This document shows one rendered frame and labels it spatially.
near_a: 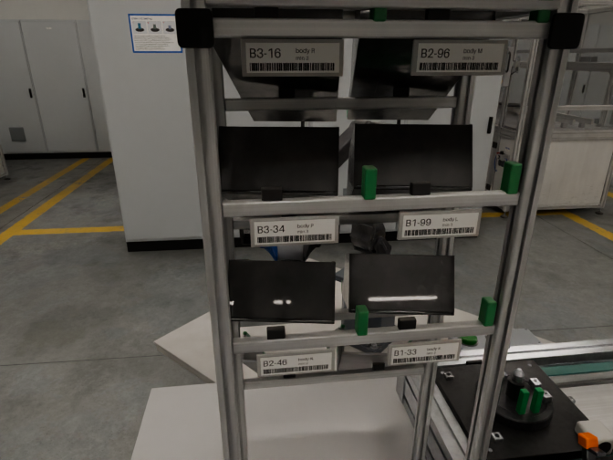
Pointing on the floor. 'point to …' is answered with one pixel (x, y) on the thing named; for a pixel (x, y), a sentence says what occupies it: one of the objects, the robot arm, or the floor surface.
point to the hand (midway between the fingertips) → (290, 246)
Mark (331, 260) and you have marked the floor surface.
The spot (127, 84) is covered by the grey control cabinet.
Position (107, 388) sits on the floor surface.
